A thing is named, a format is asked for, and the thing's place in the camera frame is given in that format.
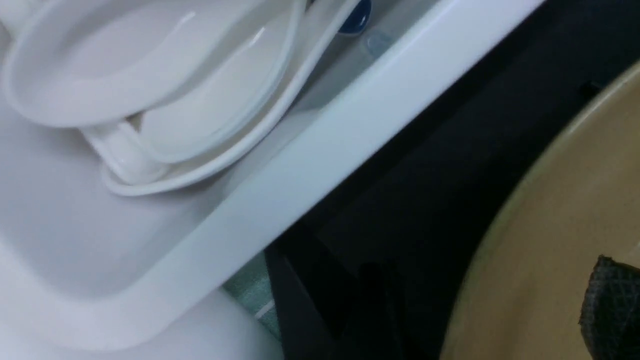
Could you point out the yellow noodle bowl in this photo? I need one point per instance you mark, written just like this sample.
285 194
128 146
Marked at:
523 292

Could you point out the black plastic serving tray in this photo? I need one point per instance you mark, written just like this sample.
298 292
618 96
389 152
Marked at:
373 270

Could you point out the white brown spoon bin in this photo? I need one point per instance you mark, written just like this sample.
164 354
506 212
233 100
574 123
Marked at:
87 274

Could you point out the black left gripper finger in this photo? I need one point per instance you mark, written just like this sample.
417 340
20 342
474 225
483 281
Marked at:
610 314

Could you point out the white spoons pile in bin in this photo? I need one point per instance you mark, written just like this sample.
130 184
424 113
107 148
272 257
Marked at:
167 92

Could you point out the green checkered table mat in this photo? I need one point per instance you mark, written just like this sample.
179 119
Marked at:
251 287

